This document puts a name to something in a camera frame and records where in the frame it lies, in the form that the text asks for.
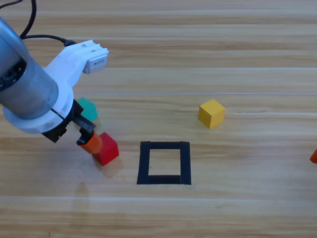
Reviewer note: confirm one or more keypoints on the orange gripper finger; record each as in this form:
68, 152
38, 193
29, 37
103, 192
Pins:
315, 156

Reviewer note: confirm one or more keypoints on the green wooden cube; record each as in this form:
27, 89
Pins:
88, 109

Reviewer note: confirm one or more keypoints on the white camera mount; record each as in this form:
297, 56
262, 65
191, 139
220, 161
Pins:
67, 64

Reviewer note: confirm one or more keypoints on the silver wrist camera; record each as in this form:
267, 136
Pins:
96, 64

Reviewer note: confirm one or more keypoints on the yellow wooden cube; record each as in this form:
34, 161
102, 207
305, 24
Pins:
211, 114

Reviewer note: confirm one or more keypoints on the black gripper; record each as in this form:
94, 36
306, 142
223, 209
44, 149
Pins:
59, 132

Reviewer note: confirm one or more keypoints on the red wooden cube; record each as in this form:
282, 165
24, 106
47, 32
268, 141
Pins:
107, 148

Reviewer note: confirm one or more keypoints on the black tape square outline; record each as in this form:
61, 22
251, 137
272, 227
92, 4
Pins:
144, 163

